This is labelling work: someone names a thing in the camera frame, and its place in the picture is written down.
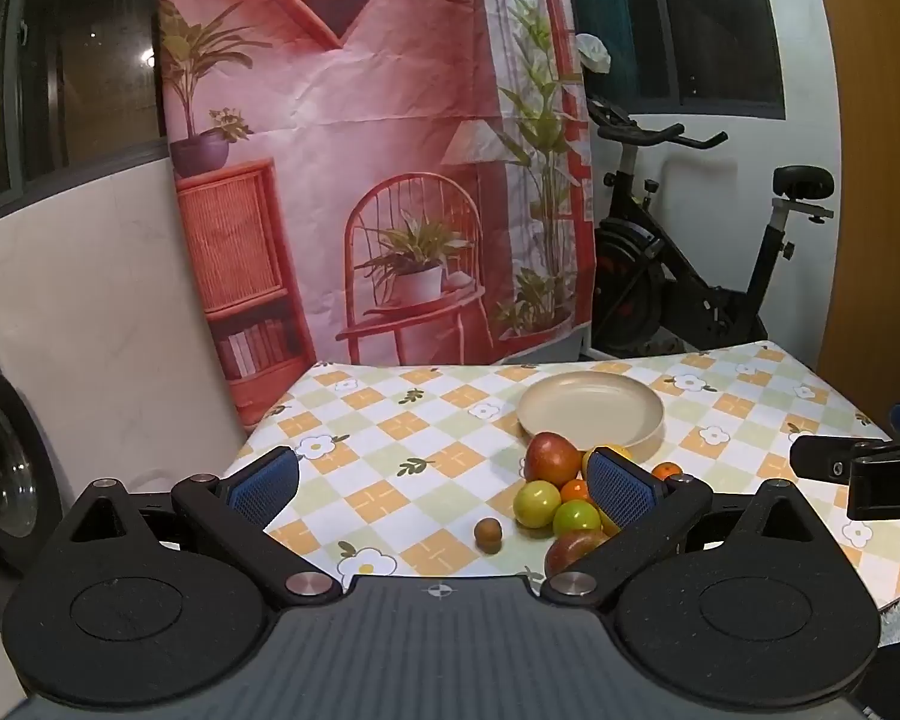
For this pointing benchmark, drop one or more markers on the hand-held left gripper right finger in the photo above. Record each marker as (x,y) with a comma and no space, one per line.
(622,491)

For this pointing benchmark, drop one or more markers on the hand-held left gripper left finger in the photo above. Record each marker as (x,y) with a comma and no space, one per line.
(266,484)

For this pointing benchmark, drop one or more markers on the large yellow lemon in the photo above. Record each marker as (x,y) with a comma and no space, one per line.
(607,452)

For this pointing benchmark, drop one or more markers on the orange tangerine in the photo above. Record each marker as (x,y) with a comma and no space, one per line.
(574,491)
(667,471)

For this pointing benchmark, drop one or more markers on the red apple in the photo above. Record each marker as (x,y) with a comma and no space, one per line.
(551,457)
(574,549)

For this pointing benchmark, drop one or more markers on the beige plate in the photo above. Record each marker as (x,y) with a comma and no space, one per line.
(592,405)

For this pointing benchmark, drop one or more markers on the small brown fruit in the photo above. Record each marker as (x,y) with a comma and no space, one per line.
(487,534)

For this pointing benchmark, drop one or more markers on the green round fruit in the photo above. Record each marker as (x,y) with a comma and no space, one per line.
(576,517)

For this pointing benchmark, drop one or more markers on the yellow-green round fruit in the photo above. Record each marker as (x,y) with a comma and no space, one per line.
(536,502)

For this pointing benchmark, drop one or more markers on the checkered floral tablecloth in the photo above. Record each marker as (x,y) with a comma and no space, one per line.
(435,435)

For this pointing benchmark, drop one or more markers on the black exercise bike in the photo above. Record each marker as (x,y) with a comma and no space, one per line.
(667,270)

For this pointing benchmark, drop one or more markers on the wooden door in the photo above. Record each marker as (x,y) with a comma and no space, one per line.
(885,165)

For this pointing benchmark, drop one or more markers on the washing machine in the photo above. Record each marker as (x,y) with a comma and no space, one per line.
(0,450)

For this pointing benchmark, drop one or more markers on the printed room scene backdrop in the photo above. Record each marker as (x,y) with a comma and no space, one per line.
(390,90)

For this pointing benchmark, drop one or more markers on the white cloth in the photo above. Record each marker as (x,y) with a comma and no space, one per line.
(592,52)

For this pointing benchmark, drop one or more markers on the dark glass window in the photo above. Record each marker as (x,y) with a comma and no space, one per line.
(705,15)
(82,52)

